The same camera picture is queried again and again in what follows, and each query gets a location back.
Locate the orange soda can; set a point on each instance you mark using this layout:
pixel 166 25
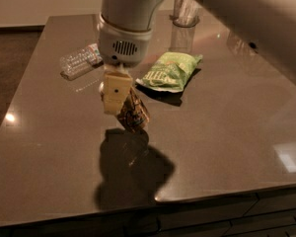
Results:
pixel 133 115

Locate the clear plastic water bottle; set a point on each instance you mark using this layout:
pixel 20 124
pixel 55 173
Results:
pixel 80 62

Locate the clear cup with utensils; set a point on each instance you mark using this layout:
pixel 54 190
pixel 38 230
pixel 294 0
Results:
pixel 185 13

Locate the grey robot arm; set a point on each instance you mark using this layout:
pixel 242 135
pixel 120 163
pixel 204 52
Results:
pixel 267 26

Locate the green chip bag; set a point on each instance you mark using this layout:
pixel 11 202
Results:
pixel 170 72

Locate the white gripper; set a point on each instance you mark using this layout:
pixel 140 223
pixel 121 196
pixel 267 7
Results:
pixel 123 46

